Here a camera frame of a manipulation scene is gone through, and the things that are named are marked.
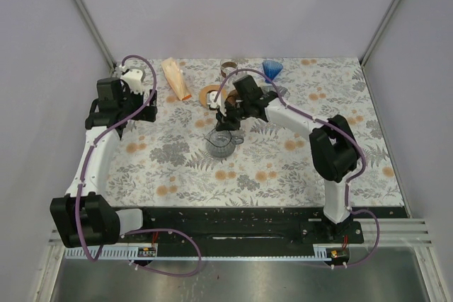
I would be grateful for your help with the blue plastic dripper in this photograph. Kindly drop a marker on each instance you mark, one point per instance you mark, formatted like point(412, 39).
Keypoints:
point(271, 69)

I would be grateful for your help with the small glass with wood band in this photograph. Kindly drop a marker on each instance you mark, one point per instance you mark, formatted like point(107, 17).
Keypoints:
point(226, 67)

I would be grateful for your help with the grey glass server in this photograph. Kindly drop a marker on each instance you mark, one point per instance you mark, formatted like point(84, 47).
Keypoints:
point(221, 144)

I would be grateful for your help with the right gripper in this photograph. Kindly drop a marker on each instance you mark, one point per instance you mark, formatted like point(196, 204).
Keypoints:
point(224, 122)

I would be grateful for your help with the floral table mat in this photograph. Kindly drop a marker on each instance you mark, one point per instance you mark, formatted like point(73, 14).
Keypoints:
point(166, 163)

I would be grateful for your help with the coffee filter paper pack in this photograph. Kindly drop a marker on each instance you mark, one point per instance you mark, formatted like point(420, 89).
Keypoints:
point(175, 78)

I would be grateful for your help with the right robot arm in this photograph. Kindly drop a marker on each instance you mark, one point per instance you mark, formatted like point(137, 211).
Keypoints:
point(334, 151)

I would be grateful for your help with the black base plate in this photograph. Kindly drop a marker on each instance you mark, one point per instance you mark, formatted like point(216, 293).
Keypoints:
point(250, 231)

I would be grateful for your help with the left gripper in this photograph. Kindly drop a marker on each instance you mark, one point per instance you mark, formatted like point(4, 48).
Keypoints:
point(148, 114)

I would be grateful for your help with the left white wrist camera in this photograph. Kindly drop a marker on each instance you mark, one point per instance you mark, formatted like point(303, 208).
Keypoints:
point(134, 78)

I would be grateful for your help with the white cable duct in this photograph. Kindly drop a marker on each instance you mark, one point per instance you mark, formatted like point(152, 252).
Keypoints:
point(116, 253)

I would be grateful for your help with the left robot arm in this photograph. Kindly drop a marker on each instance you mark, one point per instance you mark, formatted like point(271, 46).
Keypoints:
point(82, 216)

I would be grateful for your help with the clear glass dripper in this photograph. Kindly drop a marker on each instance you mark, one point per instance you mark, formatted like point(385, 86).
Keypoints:
point(282, 91)

